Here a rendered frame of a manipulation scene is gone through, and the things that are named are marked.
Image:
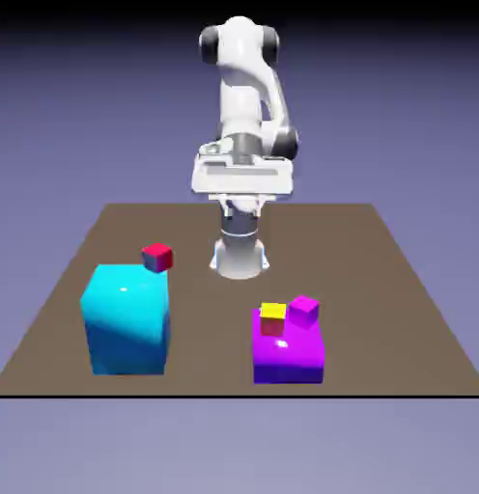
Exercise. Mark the large magenta box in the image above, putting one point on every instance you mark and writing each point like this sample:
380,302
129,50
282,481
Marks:
289,355

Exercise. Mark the large cyan box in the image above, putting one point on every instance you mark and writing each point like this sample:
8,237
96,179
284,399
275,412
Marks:
125,320

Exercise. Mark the small yellow cube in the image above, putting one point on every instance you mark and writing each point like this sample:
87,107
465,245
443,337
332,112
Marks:
273,318

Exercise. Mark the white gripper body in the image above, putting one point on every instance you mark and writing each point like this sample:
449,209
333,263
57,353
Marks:
241,179

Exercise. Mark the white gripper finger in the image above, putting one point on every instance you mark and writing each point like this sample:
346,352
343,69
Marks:
260,206
225,206

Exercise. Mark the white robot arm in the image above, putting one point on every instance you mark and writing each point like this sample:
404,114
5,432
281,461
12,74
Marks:
243,88

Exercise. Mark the small magenta cube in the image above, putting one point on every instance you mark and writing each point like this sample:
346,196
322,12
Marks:
304,311

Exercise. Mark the small red cube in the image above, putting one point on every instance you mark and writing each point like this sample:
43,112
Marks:
157,257

